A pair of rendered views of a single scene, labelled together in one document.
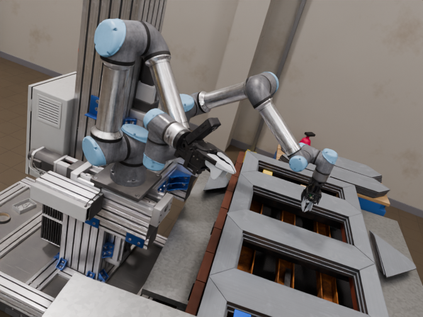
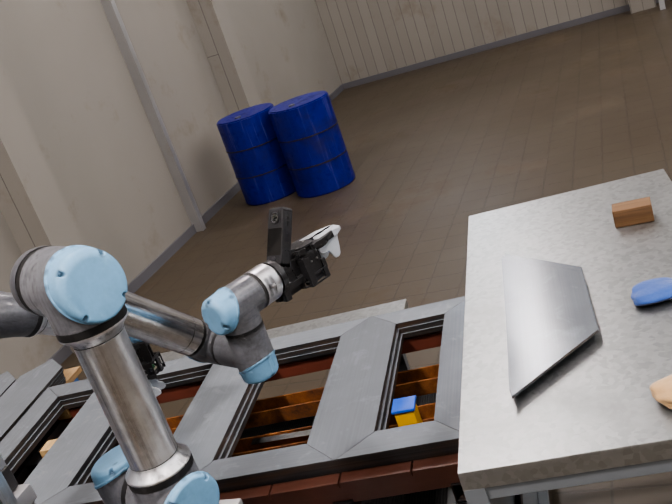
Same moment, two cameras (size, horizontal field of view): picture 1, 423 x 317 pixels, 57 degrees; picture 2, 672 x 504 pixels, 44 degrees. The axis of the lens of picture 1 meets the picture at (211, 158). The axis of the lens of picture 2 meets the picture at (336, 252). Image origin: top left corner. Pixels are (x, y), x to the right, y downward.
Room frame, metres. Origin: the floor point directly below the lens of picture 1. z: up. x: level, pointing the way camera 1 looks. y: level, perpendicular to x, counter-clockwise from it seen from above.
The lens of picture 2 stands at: (0.61, 1.55, 1.98)
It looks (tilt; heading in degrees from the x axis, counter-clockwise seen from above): 20 degrees down; 282
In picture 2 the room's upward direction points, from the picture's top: 19 degrees counter-clockwise
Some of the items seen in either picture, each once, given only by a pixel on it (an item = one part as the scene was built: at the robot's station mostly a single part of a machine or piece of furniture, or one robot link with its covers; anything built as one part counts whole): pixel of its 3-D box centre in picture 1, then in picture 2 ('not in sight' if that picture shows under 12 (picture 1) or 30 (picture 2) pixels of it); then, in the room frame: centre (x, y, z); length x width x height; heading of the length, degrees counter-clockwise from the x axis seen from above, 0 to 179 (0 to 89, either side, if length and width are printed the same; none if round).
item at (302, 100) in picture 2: not in sight; (285, 148); (2.29, -5.78, 0.41); 1.16 x 0.68 x 0.82; 169
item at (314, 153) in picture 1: (306, 154); not in sight; (1.73, -0.43, 1.22); 0.11 x 0.11 x 0.08; 68
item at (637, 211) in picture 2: not in sight; (632, 212); (0.27, -0.63, 1.07); 0.10 x 0.06 x 0.05; 170
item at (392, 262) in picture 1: (393, 257); not in sight; (1.76, -1.10, 0.77); 0.45 x 0.20 x 0.04; 176
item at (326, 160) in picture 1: (326, 161); not in sight; (1.71, -0.53, 1.22); 0.09 x 0.08 x 0.11; 68
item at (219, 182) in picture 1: (218, 180); not in sight; (2.14, -0.08, 0.70); 0.39 x 0.12 x 0.04; 176
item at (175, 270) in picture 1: (199, 213); not in sight; (1.79, -0.02, 0.66); 1.30 x 0.20 x 0.03; 176
